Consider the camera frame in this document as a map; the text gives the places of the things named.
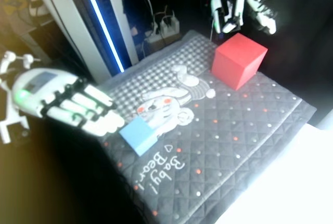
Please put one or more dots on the red cube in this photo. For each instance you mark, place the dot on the red cube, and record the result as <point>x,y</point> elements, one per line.
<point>234,63</point>

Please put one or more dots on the blue cube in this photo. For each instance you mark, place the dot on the blue cube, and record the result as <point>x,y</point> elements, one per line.
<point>138,135</point>

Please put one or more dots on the white tower with blue light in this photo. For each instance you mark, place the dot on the white tower with blue light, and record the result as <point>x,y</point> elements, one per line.
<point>72,26</point>

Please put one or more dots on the white power strip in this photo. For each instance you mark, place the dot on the white power strip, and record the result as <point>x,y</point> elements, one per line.
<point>169,27</point>

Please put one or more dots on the grey quilt with bear print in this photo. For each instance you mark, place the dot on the grey quilt with bear print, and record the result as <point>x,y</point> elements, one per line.
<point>221,143</point>

